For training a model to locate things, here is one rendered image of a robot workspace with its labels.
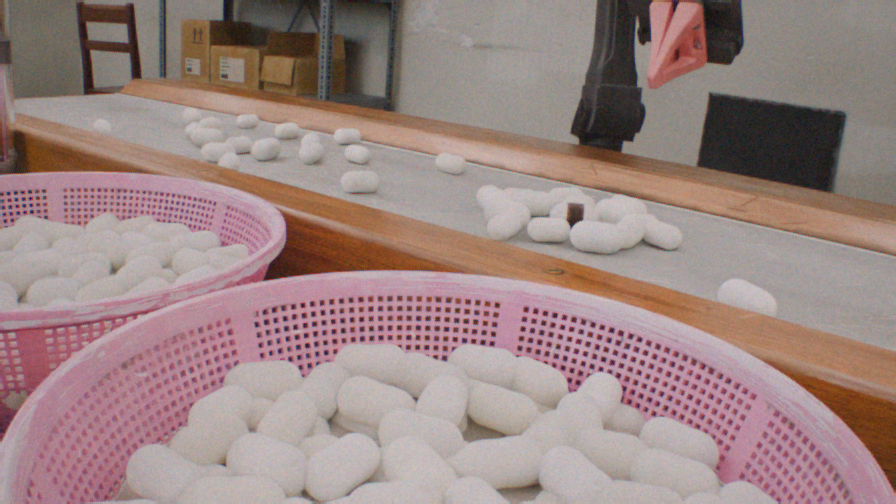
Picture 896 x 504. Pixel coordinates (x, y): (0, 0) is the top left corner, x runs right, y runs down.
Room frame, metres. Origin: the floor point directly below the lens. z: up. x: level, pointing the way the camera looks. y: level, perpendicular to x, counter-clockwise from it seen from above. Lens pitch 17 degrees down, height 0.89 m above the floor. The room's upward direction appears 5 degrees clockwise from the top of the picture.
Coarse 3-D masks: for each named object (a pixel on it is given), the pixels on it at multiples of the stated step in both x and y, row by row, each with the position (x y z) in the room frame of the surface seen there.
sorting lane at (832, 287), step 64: (128, 128) 0.87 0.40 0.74; (256, 128) 0.94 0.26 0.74; (320, 192) 0.61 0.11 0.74; (384, 192) 0.63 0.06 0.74; (448, 192) 0.65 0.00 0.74; (576, 256) 0.48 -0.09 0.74; (640, 256) 0.50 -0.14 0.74; (704, 256) 0.51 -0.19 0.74; (768, 256) 0.52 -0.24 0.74; (832, 256) 0.54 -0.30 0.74; (832, 320) 0.39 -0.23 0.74
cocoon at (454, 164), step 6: (438, 156) 0.74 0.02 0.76; (444, 156) 0.74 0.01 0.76; (450, 156) 0.73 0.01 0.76; (456, 156) 0.73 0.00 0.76; (438, 162) 0.74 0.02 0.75; (444, 162) 0.73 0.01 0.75; (450, 162) 0.73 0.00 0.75; (456, 162) 0.72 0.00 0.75; (462, 162) 0.73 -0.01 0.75; (438, 168) 0.74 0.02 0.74; (444, 168) 0.73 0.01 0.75; (450, 168) 0.73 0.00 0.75; (456, 168) 0.72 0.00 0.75; (462, 168) 0.73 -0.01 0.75; (456, 174) 0.73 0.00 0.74
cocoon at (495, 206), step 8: (496, 200) 0.54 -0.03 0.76; (504, 200) 0.54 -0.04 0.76; (488, 208) 0.54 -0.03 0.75; (496, 208) 0.54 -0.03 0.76; (504, 208) 0.53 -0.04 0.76; (512, 208) 0.53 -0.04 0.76; (520, 208) 0.53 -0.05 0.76; (488, 216) 0.54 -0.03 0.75; (520, 216) 0.53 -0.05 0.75; (528, 216) 0.53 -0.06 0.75
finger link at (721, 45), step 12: (660, 12) 0.68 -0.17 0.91; (672, 12) 0.69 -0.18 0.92; (660, 24) 0.67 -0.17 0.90; (660, 36) 0.67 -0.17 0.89; (708, 36) 0.70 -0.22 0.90; (720, 36) 0.69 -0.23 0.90; (732, 36) 0.69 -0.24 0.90; (660, 48) 0.66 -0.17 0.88; (708, 48) 0.69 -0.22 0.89; (720, 48) 0.68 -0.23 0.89; (732, 48) 0.68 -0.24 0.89; (672, 60) 0.70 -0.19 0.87; (708, 60) 0.70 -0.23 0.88; (720, 60) 0.69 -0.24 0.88; (732, 60) 0.69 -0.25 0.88; (648, 72) 0.65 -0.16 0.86; (648, 84) 0.65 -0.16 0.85
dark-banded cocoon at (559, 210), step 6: (558, 204) 0.55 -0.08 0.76; (564, 204) 0.55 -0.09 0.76; (552, 210) 0.55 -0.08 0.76; (558, 210) 0.54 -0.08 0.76; (564, 210) 0.54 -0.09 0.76; (588, 210) 0.54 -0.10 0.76; (594, 210) 0.55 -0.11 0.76; (552, 216) 0.55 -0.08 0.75; (558, 216) 0.54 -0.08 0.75; (564, 216) 0.54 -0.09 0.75; (588, 216) 0.54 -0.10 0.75; (594, 216) 0.54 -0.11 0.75
